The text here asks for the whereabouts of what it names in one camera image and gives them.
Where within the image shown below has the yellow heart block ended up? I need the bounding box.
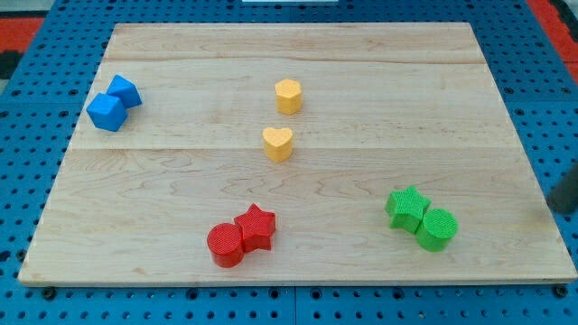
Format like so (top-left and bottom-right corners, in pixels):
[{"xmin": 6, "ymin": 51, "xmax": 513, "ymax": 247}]
[{"xmin": 262, "ymin": 127, "xmax": 294, "ymax": 163}]

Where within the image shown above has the red star block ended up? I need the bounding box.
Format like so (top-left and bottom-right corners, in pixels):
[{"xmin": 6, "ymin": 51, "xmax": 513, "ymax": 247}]
[{"xmin": 234, "ymin": 203, "xmax": 276, "ymax": 253}]

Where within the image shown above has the green star block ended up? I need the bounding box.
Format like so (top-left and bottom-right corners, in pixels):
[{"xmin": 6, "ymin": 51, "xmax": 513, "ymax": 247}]
[{"xmin": 385, "ymin": 185, "xmax": 431, "ymax": 234}]

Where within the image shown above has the yellow pentagon block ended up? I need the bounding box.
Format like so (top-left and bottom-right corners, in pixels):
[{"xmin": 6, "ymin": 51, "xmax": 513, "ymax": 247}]
[{"xmin": 275, "ymin": 79, "xmax": 303, "ymax": 115}]

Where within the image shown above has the wooden board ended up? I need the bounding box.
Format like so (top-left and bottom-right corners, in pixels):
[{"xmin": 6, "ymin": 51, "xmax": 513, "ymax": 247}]
[{"xmin": 18, "ymin": 23, "xmax": 577, "ymax": 287}]

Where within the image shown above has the red cylinder block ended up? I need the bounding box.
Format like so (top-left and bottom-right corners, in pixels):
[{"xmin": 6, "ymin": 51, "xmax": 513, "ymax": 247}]
[{"xmin": 207, "ymin": 223, "xmax": 245, "ymax": 268}]

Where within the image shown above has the green cylinder block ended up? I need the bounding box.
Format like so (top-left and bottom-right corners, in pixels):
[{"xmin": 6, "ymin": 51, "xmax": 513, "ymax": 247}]
[{"xmin": 415, "ymin": 209, "xmax": 459, "ymax": 252}]

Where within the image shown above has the blue cube block rear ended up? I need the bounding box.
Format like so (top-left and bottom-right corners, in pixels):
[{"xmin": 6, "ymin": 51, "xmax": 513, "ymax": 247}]
[{"xmin": 106, "ymin": 75, "xmax": 142, "ymax": 108}]

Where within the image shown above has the blue cube block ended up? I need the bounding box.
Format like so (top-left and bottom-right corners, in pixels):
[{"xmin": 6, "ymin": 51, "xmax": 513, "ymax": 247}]
[
  {"xmin": 87, "ymin": 93, "xmax": 128, "ymax": 132},
  {"xmin": 106, "ymin": 75, "xmax": 142, "ymax": 108}
]

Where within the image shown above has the blue cube block front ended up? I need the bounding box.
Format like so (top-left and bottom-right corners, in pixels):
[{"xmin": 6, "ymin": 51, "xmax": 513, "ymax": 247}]
[{"xmin": 87, "ymin": 93, "xmax": 128, "ymax": 132}]

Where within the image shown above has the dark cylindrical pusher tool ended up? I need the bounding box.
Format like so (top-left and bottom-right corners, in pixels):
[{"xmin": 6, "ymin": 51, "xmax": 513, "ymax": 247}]
[{"xmin": 546, "ymin": 164, "xmax": 577, "ymax": 214}]

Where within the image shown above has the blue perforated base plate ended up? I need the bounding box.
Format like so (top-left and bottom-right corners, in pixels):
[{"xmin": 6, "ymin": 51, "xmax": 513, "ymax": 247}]
[{"xmin": 1, "ymin": 1, "xmax": 577, "ymax": 324}]

